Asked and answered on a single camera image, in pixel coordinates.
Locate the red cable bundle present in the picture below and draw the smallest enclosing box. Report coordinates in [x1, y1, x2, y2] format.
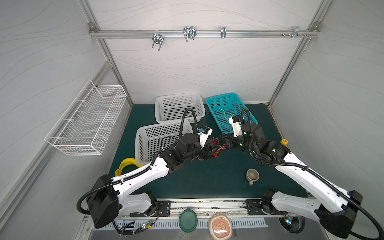
[196, 137, 226, 161]

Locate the yellow cable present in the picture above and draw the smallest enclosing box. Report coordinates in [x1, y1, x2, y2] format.
[115, 157, 144, 177]
[218, 107, 238, 121]

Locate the white plastic basket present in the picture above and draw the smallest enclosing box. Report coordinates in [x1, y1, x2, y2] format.
[135, 120, 181, 164]
[155, 93, 206, 123]

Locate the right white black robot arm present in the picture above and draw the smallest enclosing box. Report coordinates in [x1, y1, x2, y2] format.
[223, 119, 384, 240]

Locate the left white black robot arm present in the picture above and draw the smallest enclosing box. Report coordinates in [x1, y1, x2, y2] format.
[76, 133, 221, 229]

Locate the brown sauce bottle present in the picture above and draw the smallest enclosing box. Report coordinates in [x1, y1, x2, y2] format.
[281, 139, 289, 146]

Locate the teal plastic basket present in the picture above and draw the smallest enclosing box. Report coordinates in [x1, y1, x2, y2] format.
[206, 93, 246, 135]

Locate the beige ceramic mug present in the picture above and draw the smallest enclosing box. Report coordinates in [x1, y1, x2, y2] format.
[246, 169, 260, 186]

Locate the green round lid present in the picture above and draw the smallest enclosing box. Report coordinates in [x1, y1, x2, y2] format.
[179, 209, 198, 233]

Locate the pink lidded food container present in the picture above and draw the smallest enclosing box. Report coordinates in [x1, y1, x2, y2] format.
[209, 214, 234, 240]

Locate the small metal hook clamp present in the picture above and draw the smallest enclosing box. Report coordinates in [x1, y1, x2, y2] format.
[221, 27, 227, 39]

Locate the loose wiring harness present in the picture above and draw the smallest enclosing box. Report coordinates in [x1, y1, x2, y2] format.
[111, 218, 160, 236]

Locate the left metal u-bolt clamp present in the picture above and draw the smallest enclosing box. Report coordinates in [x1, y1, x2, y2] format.
[152, 33, 164, 51]

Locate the metal u-bolt clamp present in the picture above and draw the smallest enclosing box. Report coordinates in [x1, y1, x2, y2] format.
[152, 33, 164, 51]
[183, 27, 197, 42]

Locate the middle metal u-bolt clamp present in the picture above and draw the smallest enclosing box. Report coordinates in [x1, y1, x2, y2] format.
[183, 27, 197, 42]

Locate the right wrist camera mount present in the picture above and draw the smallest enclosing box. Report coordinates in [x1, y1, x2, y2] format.
[229, 116, 243, 137]

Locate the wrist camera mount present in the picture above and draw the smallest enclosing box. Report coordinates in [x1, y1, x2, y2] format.
[198, 126, 213, 148]
[229, 116, 243, 137]

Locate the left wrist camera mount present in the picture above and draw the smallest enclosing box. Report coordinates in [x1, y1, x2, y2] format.
[198, 126, 213, 148]

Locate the yellow coiled cable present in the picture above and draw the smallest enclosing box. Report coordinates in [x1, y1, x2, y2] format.
[115, 157, 144, 177]

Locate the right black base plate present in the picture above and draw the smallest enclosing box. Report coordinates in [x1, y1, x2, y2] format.
[243, 199, 271, 216]

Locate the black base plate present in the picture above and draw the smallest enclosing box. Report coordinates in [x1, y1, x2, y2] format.
[130, 201, 171, 218]
[243, 199, 271, 216]

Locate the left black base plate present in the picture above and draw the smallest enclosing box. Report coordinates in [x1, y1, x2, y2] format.
[130, 201, 171, 218]

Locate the white wire wall basket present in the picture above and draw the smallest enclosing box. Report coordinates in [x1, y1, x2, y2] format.
[45, 80, 127, 156]

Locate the aluminium cross rail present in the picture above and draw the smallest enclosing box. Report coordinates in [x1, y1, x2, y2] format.
[90, 29, 321, 39]

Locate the right metal bracket clamp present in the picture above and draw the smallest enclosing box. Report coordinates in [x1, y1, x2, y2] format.
[282, 27, 309, 39]

